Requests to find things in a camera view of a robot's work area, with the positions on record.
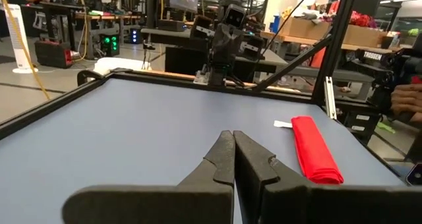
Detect long wooden bench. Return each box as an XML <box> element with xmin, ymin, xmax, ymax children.
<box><xmin>260</xmin><ymin>31</ymin><xmax>394</xmax><ymax>54</ymax></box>

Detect yellow hanging cable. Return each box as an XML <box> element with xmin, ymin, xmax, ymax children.
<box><xmin>0</xmin><ymin>0</ymin><xmax>52</xmax><ymax>100</ymax></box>
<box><xmin>75</xmin><ymin>0</ymin><xmax>89</xmax><ymax>62</ymax></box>

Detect black flat box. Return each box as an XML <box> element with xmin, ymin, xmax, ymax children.
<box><xmin>157</xmin><ymin>18</ymin><xmax>186</xmax><ymax>32</ymax></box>

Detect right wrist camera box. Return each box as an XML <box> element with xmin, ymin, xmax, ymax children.
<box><xmin>224</xmin><ymin>3</ymin><xmax>247</xmax><ymax>29</ymax></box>

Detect wooden workbench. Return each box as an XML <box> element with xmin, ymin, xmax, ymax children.
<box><xmin>75</xmin><ymin>12</ymin><xmax>141</xmax><ymax>59</ymax></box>

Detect blue container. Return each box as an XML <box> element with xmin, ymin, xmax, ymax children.
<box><xmin>272</xmin><ymin>14</ymin><xmax>282</xmax><ymax>34</ymax></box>

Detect white cloth bag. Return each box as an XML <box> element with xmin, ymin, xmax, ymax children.
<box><xmin>94</xmin><ymin>57</ymin><xmax>152</xmax><ymax>76</ymax></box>

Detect red fabric pile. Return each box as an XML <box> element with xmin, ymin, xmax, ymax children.
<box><xmin>349</xmin><ymin>10</ymin><xmax>374</xmax><ymax>29</ymax></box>

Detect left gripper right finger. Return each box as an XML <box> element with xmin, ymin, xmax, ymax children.
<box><xmin>233</xmin><ymin>130</ymin><xmax>422</xmax><ymax>224</ymax></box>

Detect black red toolbox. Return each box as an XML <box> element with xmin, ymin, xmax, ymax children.
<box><xmin>34</xmin><ymin>40</ymin><xmax>74</xmax><ymax>69</ymax></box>

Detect computer with green lights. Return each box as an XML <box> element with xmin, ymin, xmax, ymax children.
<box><xmin>100</xmin><ymin>34</ymin><xmax>120</xmax><ymax>57</ymax></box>

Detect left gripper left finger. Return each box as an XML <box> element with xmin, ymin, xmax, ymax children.
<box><xmin>61</xmin><ymin>130</ymin><xmax>236</xmax><ymax>224</ymax></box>

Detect white tower fan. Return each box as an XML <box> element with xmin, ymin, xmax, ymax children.
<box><xmin>3</xmin><ymin>3</ymin><xmax>39</xmax><ymax>75</ymax></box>

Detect black desk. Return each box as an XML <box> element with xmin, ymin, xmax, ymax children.
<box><xmin>21</xmin><ymin>1</ymin><xmax>85</xmax><ymax>51</ymax></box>

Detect black box white labels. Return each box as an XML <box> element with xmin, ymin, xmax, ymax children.
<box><xmin>342</xmin><ymin>110</ymin><xmax>383</xmax><ymax>143</ymax></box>

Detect silver aluminium bracket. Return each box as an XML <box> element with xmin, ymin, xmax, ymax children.
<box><xmin>324</xmin><ymin>76</ymin><xmax>338</xmax><ymax>120</ymax></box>

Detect cardboard box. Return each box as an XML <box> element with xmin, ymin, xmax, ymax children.
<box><xmin>342</xmin><ymin>24</ymin><xmax>385</xmax><ymax>49</ymax></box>
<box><xmin>280</xmin><ymin>17</ymin><xmax>332</xmax><ymax>40</ymax></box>

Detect computer with blue lights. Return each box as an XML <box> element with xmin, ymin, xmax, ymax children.
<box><xmin>129</xmin><ymin>28</ymin><xmax>142</xmax><ymax>45</ymax></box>

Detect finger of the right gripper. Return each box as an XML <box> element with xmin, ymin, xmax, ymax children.
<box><xmin>243</xmin><ymin>35</ymin><xmax>265</xmax><ymax>61</ymax></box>
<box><xmin>190</xmin><ymin>15</ymin><xmax>212</xmax><ymax>40</ymax></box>

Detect red towel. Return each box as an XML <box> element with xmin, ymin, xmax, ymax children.
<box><xmin>273</xmin><ymin>115</ymin><xmax>345</xmax><ymax>185</ymax></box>

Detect black table frame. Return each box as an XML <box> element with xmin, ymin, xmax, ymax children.
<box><xmin>0</xmin><ymin>0</ymin><xmax>408</xmax><ymax>185</ymax></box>

